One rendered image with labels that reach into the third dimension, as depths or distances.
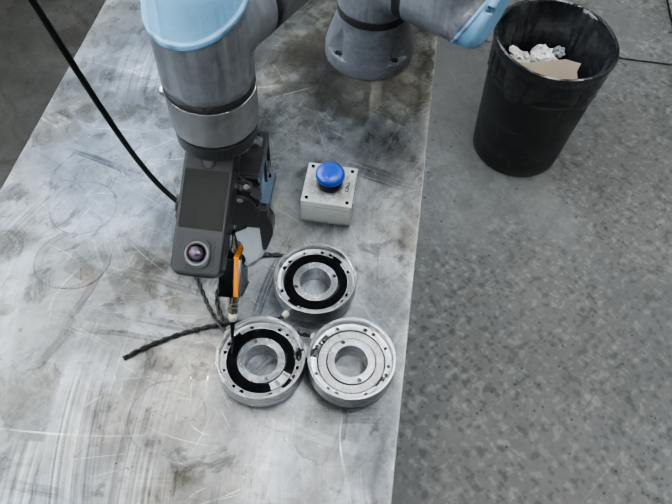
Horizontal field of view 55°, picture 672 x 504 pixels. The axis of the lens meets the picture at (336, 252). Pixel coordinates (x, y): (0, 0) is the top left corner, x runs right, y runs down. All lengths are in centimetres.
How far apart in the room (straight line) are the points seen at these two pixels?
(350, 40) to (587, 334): 110
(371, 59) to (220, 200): 57
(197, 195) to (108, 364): 33
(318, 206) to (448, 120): 137
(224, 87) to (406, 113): 59
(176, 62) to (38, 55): 207
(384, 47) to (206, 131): 59
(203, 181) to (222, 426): 32
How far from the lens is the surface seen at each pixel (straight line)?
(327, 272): 83
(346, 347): 79
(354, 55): 109
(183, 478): 78
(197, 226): 58
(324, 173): 87
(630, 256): 205
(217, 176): 58
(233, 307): 74
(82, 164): 103
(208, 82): 50
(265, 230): 65
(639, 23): 284
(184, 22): 47
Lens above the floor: 154
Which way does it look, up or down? 57 degrees down
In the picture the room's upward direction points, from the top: 4 degrees clockwise
